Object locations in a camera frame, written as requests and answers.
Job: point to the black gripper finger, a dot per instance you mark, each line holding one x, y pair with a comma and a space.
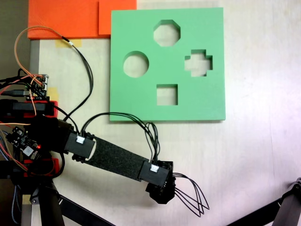
162, 195

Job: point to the motor driver circuit board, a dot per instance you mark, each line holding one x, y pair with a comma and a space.
21, 139

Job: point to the red table clamp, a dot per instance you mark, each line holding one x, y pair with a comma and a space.
55, 108
55, 164

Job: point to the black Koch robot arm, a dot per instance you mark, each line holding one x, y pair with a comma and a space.
117, 157

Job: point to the green shape sorter board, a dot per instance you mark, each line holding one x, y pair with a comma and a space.
141, 99

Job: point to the yellow tape piece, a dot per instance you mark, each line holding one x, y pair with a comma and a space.
63, 43
54, 93

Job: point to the large orange foam block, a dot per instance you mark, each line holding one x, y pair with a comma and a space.
63, 18

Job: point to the black tripod leg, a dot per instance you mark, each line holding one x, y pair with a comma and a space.
50, 207
254, 214
82, 213
290, 204

